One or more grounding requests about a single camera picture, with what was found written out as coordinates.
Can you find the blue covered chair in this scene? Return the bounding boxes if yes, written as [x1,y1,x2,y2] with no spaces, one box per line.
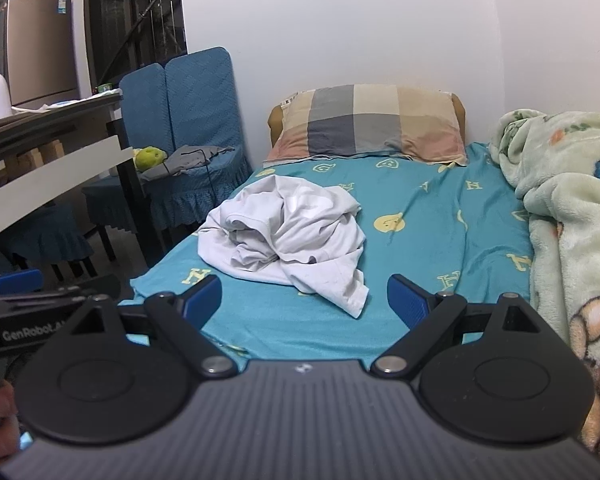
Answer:
[82,64,173,261]
[0,205,96,281]
[147,47,253,228]

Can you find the white shirt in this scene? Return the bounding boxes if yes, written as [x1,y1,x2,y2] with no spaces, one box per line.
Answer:
[197,175,371,320]

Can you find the grey cloth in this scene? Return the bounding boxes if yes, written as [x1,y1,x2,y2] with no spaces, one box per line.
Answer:
[140,145,236,183]

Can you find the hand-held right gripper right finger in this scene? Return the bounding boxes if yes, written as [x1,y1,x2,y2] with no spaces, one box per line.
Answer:
[372,274,556,378]

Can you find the dark dining table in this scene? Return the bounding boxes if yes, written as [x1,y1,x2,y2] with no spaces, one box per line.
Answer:
[0,92,161,268]

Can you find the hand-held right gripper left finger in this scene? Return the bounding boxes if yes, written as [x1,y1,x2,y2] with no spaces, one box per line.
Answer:
[62,275,238,378]

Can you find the teal printed bed sheet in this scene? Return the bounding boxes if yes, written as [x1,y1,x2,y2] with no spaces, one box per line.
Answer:
[117,142,536,371]

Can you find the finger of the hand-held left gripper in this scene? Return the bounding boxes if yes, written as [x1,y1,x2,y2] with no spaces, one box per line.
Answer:
[0,269,121,306]

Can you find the green plush toy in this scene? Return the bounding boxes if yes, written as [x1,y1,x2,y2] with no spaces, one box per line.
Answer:
[133,146,168,172]

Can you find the brown refrigerator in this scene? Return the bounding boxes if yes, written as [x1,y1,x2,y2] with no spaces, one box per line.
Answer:
[5,0,78,111]

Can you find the dark window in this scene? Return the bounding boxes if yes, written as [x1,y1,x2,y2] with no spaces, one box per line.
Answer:
[82,0,188,96]

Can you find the plaid pillow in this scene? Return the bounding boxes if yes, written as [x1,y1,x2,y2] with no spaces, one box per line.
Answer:
[262,85,468,168]

